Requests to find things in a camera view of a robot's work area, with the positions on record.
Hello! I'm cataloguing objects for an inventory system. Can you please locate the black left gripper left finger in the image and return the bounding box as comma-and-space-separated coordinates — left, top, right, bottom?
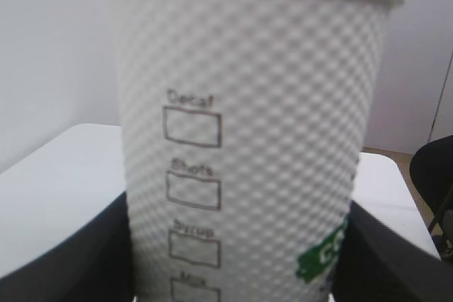
1, 194, 134, 301

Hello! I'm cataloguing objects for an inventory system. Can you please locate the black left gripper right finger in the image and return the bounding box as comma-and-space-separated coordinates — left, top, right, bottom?
332, 202, 452, 302

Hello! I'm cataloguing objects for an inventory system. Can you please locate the black chair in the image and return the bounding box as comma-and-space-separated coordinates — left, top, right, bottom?
409, 135, 453, 257

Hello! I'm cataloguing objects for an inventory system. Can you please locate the white paper cup green logo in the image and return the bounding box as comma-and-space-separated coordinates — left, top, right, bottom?
106, 0, 404, 301

